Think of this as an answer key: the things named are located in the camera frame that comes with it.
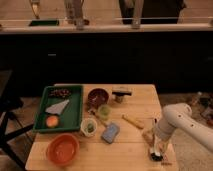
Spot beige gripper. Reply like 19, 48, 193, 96
142, 130, 169, 155

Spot white black dish brush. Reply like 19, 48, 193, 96
149, 117, 164, 162

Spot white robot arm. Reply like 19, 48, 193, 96
143, 103, 213, 161

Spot green plastic tray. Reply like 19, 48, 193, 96
33, 85, 83, 133

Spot blue sponge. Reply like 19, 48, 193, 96
101, 123, 120, 144

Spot light green cup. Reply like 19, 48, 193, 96
97, 105, 110, 120

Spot black top wooden stamp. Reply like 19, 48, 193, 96
112, 87, 132, 103

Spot white cup with greens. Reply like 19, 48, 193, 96
81, 118, 97, 137

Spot dark red bowl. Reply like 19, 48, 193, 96
87, 88, 109, 108

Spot orange plastic bowl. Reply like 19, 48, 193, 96
46, 133, 79, 167

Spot grey triangular cloth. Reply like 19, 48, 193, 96
46, 100, 69, 115

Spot orange fruit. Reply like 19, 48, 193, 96
46, 116, 59, 128

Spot dark red grapes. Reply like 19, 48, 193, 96
49, 89, 71, 98

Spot black chair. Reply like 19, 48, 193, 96
0, 70, 33, 171

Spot green item on counter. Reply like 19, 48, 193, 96
29, 19, 59, 27

